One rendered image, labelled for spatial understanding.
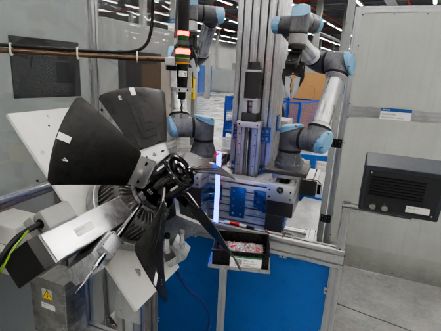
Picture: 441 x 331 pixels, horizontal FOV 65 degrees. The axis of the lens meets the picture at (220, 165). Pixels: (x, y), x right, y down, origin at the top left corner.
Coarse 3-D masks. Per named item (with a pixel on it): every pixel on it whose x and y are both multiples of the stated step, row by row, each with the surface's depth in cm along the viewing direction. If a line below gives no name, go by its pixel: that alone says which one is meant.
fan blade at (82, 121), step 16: (80, 112) 85; (96, 112) 88; (64, 128) 82; (80, 128) 85; (96, 128) 88; (112, 128) 91; (64, 144) 82; (80, 144) 85; (96, 144) 88; (112, 144) 91; (128, 144) 94; (80, 160) 85; (96, 160) 88; (112, 160) 91; (128, 160) 95; (48, 176) 79; (64, 176) 83; (80, 176) 86; (96, 176) 89; (112, 176) 93; (128, 176) 96
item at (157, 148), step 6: (156, 144) 110; (162, 144) 110; (144, 150) 109; (150, 150) 109; (156, 150) 110; (168, 150) 110; (144, 156) 109; (150, 156) 109; (156, 156) 109; (162, 156) 109; (156, 162) 108
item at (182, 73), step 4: (180, 64) 104; (184, 64) 104; (180, 68) 105; (184, 68) 105; (180, 72) 105; (184, 72) 105; (180, 76) 105; (184, 76) 105; (180, 80) 106; (184, 80) 106; (180, 84) 106; (184, 84) 106; (180, 92) 107; (184, 92) 107; (180, 96) 107; (184, 96) 108
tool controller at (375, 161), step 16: (368, 160) 122; (384, 160) 122; (400, 160) 121; (416, 160) 121; (432, 160) 120; (368, 176) 122; (384, 176) 119; (400, 176) 117; (416, 176) 115; (432, 176) 113; (368, 192) 124; (384, 192) 122; (400, 192) 119; (416, 192) 117; (432, 192) 116; (368, 208) 127; (384, 208) 123; (400, 208) 122; (416, 208) 120; (432, 208) 118
